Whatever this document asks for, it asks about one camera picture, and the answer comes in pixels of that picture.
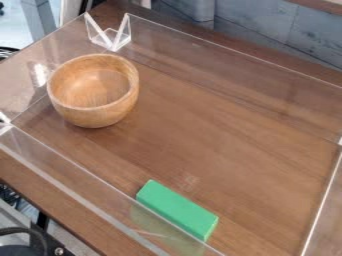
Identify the black cable lower left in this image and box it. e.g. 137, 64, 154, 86
0, 226, 50, 256

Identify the wooden bowl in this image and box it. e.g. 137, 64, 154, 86
47, 54, 139, 128

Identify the black clamp under table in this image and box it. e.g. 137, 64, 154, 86
30, 213, 75, 256

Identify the green rectangular block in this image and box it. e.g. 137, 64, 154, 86
137, 179, 220, 241

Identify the clear acrylic corner bracket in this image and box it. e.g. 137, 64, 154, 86
85, 12, 131, 52

